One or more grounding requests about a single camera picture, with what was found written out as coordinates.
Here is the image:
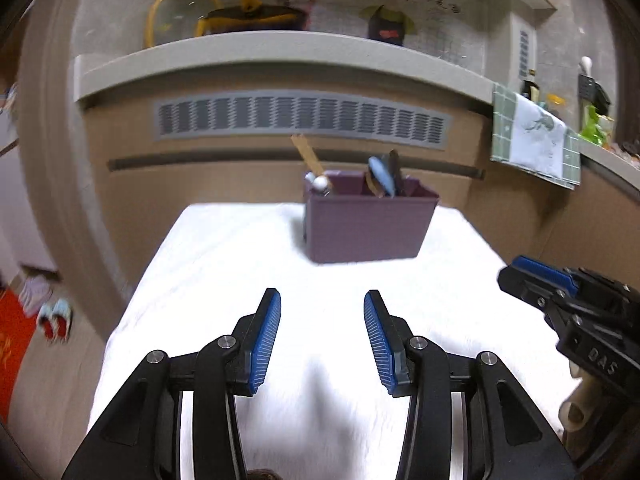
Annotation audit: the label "black stick utensil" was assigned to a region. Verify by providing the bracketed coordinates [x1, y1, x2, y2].
[387, 149, 407, 193]

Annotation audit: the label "yellow rimmed glass lid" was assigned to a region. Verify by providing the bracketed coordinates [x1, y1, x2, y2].
[145, 0, 223, 50]

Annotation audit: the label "black holder with white knob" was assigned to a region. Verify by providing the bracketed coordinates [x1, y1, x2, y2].
[577, 57, 611, 116]

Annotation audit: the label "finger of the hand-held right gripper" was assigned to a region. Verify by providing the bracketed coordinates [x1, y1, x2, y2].
[496, 255, 581, 311]

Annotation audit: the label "dark bottle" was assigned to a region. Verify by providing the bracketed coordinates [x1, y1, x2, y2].
[520, 67, 540, 101]

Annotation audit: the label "brown wooden cabinet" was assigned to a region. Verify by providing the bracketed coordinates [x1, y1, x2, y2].
[85, 85, 496, 311]

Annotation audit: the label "grey vent grille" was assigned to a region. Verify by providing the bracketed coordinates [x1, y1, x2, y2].
[153, 91, 453, 150]

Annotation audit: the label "purple plastic utensil holder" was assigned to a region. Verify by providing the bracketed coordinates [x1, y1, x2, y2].
[302, 170, 441, 264]

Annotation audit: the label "brown pot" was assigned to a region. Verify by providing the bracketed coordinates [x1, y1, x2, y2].
[196, 4, 308, 36]

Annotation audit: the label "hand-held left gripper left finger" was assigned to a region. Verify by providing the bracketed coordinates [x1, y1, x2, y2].
[61, 287, 282, 480]

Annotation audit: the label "green plastic packaging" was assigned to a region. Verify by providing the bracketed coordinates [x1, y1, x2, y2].
[580, 107, 615, 143]

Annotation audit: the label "white ball handle metal utensil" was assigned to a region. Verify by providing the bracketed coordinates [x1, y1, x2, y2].
[306, 172, 335, 197]

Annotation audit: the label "red floor mat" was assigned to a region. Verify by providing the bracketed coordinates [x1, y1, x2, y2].
[0, 287, 36, 408]

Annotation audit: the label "white wall vent panel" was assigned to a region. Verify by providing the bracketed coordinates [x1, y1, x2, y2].
[505, 10, 538, 81]

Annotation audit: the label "green checked hanging towel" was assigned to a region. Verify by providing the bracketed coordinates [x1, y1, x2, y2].
[490, 82, 582, 191]

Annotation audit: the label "white pink shoe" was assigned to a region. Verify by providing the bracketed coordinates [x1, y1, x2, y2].
[19, 276, 53, 317]

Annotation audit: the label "cartoon wall poster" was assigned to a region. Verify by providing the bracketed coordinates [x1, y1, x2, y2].
[270, 0, 488, 68]

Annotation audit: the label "blue spatula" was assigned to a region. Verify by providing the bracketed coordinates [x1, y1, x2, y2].
[367, 156, 397, 197]

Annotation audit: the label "white fluffy towel mat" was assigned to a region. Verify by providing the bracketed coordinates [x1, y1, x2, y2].
[87, 202, 583, 480]

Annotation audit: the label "blue and red slippers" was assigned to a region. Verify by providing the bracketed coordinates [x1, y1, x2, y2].
[37, 299, 73, 343]

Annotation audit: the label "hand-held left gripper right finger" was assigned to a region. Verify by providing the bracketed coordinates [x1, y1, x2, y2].
[363, 289, 581, 480]

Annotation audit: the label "grey curved countertop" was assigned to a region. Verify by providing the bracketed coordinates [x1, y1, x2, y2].
[75, 30, 496, 106]

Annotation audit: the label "person's right hand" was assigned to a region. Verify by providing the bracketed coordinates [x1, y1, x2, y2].
[559, 375, 601, 433]

